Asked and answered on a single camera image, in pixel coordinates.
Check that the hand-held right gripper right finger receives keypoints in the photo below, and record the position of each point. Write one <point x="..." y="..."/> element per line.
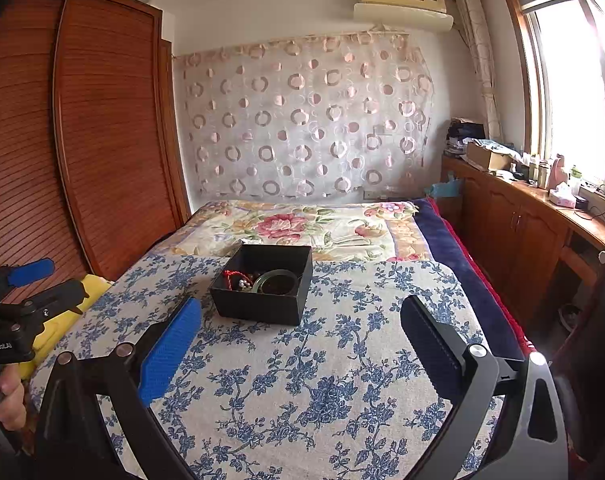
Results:
<point x="430" y="345"/>

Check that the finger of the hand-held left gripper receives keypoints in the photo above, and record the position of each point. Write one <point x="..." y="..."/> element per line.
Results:
<point x="57" y="297"/>
<point x="30" y="270"/>

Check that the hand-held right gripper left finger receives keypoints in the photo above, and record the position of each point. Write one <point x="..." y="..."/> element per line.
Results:
<point x="170" y="355"/>

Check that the black jewelry box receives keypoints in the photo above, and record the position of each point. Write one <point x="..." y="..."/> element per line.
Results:
<point x="257" y="307"/>

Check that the green jade bangle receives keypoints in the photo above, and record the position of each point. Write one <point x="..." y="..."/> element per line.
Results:
<point x="277" y="273"/>

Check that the person's left hand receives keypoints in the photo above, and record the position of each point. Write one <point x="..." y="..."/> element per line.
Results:
<point x="11" y="395"/>

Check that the yellow cloth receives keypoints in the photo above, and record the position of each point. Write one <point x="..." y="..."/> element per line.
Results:
<point x="95" y="292"/>

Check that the navy blanket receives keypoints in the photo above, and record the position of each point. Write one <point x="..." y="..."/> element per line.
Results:
<point x="462" y="260"/>

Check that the blue floral blanket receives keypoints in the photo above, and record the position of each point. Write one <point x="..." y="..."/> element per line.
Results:
<point x="307" y="385"/>

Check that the wooden cabinet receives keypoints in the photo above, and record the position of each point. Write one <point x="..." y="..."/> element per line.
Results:
<point x="507" y="225"/>

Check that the white bowl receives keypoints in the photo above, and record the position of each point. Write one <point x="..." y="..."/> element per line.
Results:
<point x="569" y="316"/>

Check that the teal plastic bag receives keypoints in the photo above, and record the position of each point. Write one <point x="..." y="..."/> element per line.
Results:
<point x="442" y="190"/>

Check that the wooden wardrobe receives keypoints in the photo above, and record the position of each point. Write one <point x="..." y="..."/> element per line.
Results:
<point x="107" y="135"/>

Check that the pink floral quilt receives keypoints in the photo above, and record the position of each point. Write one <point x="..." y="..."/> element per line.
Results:
<point x="282" y="225"/>

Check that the dark wooden chair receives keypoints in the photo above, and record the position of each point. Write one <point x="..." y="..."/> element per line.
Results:
<point x="602" y="310"/>

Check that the cardboard box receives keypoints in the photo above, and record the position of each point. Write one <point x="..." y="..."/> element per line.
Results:
<point x="487" y="157"/>

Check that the tissue box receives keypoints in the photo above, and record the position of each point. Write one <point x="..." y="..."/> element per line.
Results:
<point x="562" y="197"/>

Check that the pile of dark clothes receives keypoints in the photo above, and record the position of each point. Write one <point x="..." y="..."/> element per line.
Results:
<point x="462" y="132"/>

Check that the pink figurine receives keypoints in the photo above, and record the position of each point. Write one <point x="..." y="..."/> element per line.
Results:
<point x="560" y="172"/>

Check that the circle-patterned sheer curtain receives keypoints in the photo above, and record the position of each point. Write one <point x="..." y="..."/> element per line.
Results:
<point x="307" y="120"/>

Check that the patterned window curtain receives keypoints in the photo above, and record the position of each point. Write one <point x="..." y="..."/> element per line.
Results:
<point x="482" y="60"/>

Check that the wooden framed window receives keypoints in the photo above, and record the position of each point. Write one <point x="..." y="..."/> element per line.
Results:
<point x="572" y="85"/>

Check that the wall air conditioner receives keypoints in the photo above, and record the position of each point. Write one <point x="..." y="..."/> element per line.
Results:
<point x="402" y="15"/>

